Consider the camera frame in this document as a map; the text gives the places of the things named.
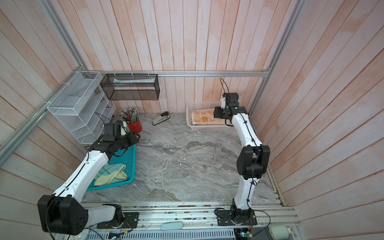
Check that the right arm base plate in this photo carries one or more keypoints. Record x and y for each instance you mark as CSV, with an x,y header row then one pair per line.
x,y
234,217

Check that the orange patterned towel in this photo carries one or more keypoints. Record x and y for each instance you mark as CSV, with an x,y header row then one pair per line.
x,y
205,117

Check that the red pencil cup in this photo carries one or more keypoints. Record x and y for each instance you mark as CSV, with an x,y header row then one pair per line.
x,y
135,127

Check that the black grey stapler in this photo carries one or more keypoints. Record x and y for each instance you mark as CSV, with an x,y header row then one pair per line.
x,y
161,118

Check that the white wire wall shelf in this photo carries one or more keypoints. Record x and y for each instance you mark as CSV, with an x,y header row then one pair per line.
x,y
80,109

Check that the teal plastic basket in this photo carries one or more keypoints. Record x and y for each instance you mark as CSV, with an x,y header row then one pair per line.
x,y
125,159

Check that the white plastic basket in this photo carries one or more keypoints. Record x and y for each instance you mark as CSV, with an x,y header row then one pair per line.
x,y
201,106

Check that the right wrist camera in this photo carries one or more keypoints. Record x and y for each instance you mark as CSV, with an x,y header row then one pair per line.
x,y
223,101

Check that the white tape roll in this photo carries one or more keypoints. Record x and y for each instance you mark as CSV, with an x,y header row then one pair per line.
x,y
280,232

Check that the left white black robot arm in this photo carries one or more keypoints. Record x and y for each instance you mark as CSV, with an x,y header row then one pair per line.
x,y
62,212

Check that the pale green towel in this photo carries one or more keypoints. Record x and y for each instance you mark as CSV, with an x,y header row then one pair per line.
x,y
110,174

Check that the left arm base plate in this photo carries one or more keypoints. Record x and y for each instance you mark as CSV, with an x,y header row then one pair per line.
x,y
128,221

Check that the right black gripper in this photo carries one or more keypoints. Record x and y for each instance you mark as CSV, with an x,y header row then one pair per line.
x,y
217,112

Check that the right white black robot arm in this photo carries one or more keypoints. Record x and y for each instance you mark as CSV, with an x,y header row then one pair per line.
x,y
252,162

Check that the coloured pencils bunch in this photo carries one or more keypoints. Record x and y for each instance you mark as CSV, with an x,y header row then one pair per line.
x,y
130,115

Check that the black mesh wall basket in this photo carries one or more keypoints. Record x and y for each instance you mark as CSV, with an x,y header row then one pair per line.
x,y
131,87

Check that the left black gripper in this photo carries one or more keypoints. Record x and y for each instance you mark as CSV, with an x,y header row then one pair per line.
x,y
134,138

